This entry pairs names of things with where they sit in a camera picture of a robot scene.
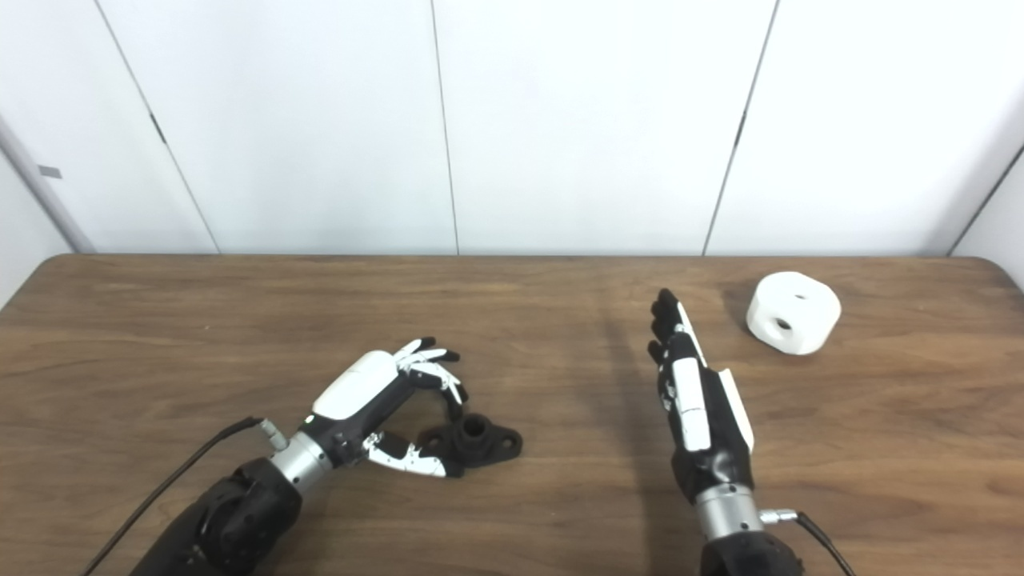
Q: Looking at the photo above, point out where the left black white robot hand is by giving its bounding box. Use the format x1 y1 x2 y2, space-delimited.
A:
300 337 470 479

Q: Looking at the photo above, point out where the black flanged holder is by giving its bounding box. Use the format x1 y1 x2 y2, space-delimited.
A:
418 413 523 469

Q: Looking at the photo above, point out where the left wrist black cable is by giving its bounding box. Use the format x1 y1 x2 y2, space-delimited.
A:
80 416 290 576

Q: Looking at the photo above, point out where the round white piece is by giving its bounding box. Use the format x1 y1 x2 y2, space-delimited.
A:
746 271 842 356

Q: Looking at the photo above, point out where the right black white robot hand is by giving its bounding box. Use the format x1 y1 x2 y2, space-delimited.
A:
646 288 755 505

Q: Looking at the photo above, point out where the grey wall corner trim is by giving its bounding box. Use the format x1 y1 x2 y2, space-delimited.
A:
0 114 98 254

